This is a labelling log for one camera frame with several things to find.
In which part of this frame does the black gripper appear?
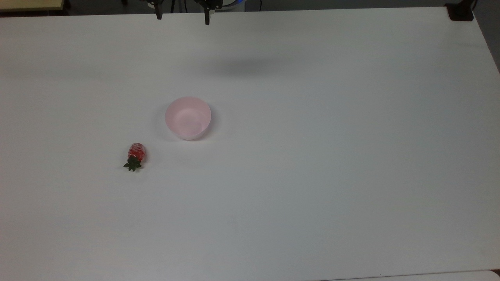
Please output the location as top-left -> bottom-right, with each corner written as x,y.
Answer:
155,0 -> 223,26

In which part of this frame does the pink bowl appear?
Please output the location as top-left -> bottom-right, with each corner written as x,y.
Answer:
164,96 -> 212,141

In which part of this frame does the red strawberry with green leaves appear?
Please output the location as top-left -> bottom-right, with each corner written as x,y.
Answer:
123,143 -> 146,172

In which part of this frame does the yellow side table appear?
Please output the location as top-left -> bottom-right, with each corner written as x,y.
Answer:
0,0 -> 65,12

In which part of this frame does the black table clamp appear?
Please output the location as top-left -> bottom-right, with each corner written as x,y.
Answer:
445,0 -> 478,22

